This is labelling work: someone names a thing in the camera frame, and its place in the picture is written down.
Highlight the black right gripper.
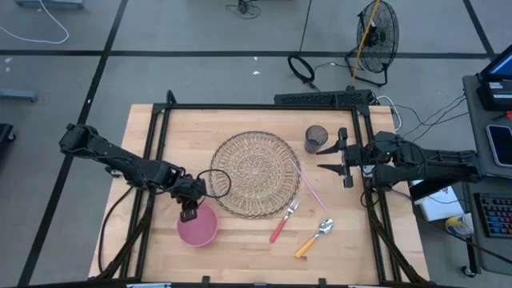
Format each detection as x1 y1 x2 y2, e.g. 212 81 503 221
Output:
315 126 376 189

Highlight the pink bowl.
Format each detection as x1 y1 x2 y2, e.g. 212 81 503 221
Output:
176 202 220 248

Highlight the pink drinking straw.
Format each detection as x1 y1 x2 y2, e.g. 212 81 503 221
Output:
290 158 328 213

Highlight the spoon with orange handle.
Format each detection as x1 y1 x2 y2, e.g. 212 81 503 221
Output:
294 218 335 259

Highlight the fork with red handle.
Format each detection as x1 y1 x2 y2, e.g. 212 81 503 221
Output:
269 198 301 244

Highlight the grey faceted plastic tumbler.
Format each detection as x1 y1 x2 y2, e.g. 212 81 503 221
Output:
304 125 330 155

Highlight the black perforated bar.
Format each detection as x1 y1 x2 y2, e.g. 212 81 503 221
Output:
274 89 374 108

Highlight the round woven straw placemat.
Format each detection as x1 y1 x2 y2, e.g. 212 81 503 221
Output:
208 130 302 219

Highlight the white box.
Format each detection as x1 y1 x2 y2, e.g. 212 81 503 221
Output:
411 182 465 223

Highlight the black floor fan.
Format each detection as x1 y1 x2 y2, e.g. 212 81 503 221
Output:
344 0 400 88

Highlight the grey operator desk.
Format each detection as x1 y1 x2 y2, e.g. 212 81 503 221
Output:
462 74 512 277

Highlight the small black desktop box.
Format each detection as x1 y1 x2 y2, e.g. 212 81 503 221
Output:
476 78 512 112

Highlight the black smartphone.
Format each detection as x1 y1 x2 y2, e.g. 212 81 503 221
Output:
486 124 512 168

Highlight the black backlit keyboard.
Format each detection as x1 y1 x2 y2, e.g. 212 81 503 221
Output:
473 192 512 240

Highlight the large computer monitor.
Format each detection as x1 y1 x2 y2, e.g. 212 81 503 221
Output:
479 50 512 83

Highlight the grey stand foot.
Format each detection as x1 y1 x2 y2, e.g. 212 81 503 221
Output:
0 88 39 103

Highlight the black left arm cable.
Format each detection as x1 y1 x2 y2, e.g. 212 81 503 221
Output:
197 168 233 200

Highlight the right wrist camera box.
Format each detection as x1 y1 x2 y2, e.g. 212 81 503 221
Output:
374 130 402 161

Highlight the black aluminium table frame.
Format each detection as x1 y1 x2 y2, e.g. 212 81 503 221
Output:
95 90 431 288

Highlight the coiled black cable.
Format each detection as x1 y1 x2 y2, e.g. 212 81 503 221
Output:
286 54 317 86

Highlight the yellow hanging cable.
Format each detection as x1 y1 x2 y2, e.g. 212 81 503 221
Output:
350 0 381 90

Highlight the tangled black cable bundle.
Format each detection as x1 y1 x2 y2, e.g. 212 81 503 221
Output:
225 0 262 20

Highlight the white floor cable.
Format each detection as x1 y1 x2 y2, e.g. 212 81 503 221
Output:
0 0 70 45

